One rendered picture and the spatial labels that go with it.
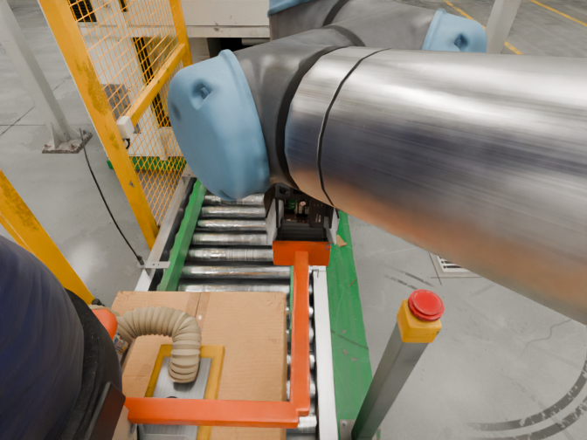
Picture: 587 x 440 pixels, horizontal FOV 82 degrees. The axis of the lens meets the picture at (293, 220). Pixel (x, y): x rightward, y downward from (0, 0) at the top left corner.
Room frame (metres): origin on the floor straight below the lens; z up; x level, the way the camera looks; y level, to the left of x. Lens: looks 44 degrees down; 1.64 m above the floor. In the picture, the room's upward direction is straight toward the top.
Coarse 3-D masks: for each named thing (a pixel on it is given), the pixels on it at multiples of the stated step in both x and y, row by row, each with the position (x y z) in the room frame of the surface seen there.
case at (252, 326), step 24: (120, 312) 0.41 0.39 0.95; (192, 312) 0.41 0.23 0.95; (216, 312) 0.41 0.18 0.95; (240, 312) 0.41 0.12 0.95; (264, 312) 0.41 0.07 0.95; (144, 336) 0.35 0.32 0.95; (168, 336) 0.35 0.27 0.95; (216, 336) 0.35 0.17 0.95; (240, 336) 0.35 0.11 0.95; (264, 336) 0.35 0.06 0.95; (144, 360) 0.30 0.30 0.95; (240, 360) 0.30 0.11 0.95; (264, 360) 0.30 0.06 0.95; (144, 384) 0.25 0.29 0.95; (240, 384) 0.25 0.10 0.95; (264, 384) 0.25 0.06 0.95; (216, 432) 0.17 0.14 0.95; (240, 432) 0.17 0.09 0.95; (264, 432) 0.17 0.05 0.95
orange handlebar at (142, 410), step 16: (304, 256) 0.32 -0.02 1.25; (304, 272) 0.29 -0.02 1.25; (304, 288) 0.26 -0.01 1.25; (304, 304) 0.24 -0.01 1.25; (112, 320) 0.22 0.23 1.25; (304, 320) 0.22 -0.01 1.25; (112, 336) 0.20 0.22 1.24; (304, 336) 0.20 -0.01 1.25; (304, 352) 0.18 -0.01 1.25; (304, 368) 0.16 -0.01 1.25; (304, 384) 0.14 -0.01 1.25; (128, 400) 0.12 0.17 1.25; (144, 400) 0.12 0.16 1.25; (160, 400) 0.12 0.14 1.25; (176, 400) 0.12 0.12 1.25; (192, 400) 0.12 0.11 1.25; (208, 400) 0.12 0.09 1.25; (224, 400) 0.12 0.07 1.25; (240, 400) 0.13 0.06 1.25; (304, 400) 0.12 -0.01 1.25; (128, 416) 0.11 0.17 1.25; (144, 416) 0.11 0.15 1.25; (160, 416) 0.11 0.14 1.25; (176, 416) 0.11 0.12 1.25; (192, 416) 0.11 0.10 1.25; (208, 416) 0.11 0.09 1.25; (224, 416) 0.11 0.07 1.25; (240, 416) 0.11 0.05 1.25; (256, 416) 0.11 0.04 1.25; (272, 416) 0.11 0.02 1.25; (288, 416) 0.11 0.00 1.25; (304, 416) 0.11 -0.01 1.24
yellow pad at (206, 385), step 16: (160, 352) 0.23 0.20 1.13; (208, 352) 0.23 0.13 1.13; (224, 352) 0.24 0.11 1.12; (160, 368) 0.21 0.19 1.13; (208, 368) 0.20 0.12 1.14; (160, 384) 0.18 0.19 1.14; (176, 384) 0.18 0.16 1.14; (192, 384) 0.18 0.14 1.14; (208, 384) 0.18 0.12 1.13; (160, 432) 0.12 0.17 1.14; (176, 432) 0.12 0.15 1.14; (192, 432) 0.12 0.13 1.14; (208, 432) 0.13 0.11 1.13
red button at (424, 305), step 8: (416, 296) 0.39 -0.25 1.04; (424, 296) 0.39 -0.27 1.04; (432, 296) 0.39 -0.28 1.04; (408, 304) 0.38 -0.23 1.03; (416, 304) 0.37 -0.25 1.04; (424, 304) 0.37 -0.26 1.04; (432, 304) 0.37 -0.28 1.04; (440, 304) 0.37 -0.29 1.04; (416, 312) 0.36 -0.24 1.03; (424, 312) 0.35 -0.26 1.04; (432, 312) 0.35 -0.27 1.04; (440, 312) 0.36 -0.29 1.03; (424, 320) 0.34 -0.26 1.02; (432, 320) 0.34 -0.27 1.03
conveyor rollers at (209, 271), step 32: (224, 224) 1.10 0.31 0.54; (256, 224) 1.10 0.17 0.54; (192, 256) 0.91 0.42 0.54; (224, 256) 0.91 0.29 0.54; (256, 256) 0.91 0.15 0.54; (192, 288) 0.75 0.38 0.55; (224, 288) 0.75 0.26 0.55; (256, 288) 0.75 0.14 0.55; (288, 288) 0.75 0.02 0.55; (288, 384) 0.40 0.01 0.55
